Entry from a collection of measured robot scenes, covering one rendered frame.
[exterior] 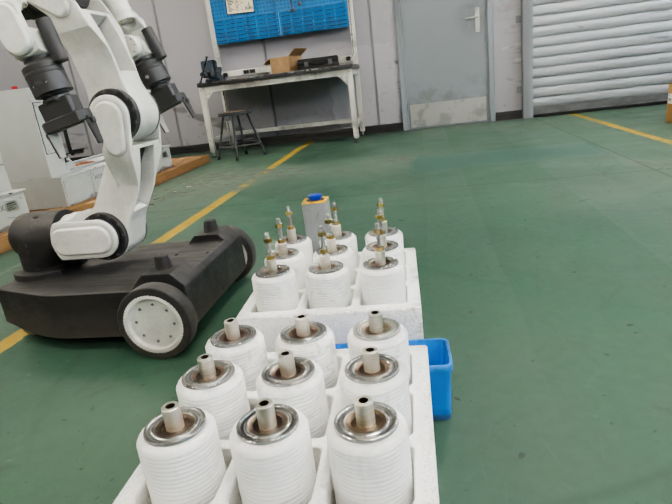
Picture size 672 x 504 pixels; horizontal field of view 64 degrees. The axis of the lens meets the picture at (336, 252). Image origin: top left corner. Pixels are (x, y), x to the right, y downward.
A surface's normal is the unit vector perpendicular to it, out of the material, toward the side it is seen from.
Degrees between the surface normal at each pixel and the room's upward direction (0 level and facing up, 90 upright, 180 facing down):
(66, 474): 0
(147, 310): 90
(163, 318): 90
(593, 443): 0
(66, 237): 90
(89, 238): 90
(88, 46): 115
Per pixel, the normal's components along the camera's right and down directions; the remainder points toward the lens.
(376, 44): -0.15, 0.32
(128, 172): -0.08, 0.69
